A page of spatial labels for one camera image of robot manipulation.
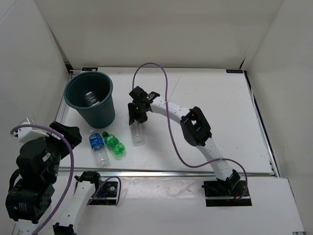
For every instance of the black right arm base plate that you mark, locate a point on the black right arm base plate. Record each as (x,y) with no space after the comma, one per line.
(216,195)

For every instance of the tall clear plastic bottle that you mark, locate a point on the tall clear plastic bottle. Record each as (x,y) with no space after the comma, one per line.
(137,134)

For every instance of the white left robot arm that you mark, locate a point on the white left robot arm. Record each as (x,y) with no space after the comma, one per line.
(29,199)

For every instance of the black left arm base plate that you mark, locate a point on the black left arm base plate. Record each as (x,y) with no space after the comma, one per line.
(105,191)

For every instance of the clear bottle white blue label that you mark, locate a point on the clear bottle white blue label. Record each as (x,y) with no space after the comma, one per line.
(91,99)

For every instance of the green plastic bottle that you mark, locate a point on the green plastic bottle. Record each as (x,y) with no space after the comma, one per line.
(113,143)

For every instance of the dark teal plastic bin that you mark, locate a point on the dark teal plastic bin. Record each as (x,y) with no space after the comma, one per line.
(98,116)

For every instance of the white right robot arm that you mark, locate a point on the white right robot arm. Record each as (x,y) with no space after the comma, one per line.
(195,129)

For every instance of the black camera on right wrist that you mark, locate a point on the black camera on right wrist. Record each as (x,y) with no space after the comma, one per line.
(137,94)

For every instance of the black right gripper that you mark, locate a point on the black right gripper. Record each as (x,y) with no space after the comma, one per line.
(132,115)

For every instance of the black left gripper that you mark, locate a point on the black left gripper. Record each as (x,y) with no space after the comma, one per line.
(71,132)

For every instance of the white cable tie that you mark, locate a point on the white cable tie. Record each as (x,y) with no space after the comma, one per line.
(170,86)

